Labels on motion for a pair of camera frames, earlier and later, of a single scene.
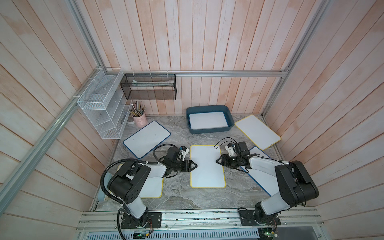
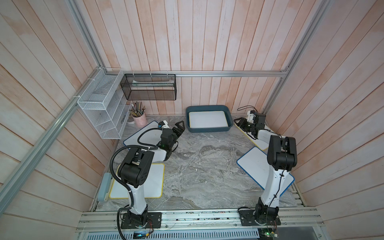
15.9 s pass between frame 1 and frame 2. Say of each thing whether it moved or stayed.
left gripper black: moved
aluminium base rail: stayed
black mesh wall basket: stayed
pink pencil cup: stayed
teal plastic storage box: stayed
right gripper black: moved
